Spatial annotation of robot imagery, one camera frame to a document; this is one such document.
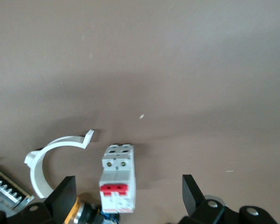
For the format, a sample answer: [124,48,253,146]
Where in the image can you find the black push button orange head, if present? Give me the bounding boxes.
[64,195,121,224]

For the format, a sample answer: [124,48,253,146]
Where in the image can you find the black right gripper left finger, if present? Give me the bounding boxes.
[21,175,77,224]

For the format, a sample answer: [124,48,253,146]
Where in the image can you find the metal mesh power supply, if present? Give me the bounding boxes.
[0,163,35,212]

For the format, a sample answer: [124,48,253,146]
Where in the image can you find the small white half-ring clamp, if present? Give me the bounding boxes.
[24,129,95,199]

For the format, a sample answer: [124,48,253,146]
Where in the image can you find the white circuit breaker red switch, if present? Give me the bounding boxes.
[98,144,137,214]

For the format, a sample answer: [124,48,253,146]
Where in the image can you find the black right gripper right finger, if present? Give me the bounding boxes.
[182,174,276,224]

